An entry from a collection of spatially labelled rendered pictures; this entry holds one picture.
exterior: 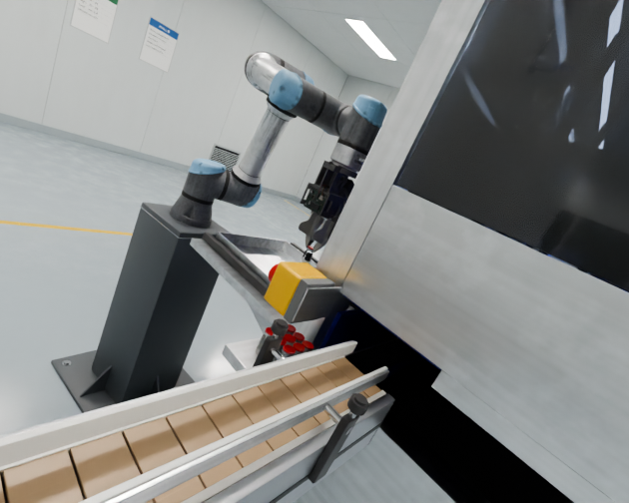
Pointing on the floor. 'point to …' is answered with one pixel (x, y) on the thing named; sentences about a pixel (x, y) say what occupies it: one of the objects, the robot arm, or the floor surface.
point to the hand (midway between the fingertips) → (314, 245)
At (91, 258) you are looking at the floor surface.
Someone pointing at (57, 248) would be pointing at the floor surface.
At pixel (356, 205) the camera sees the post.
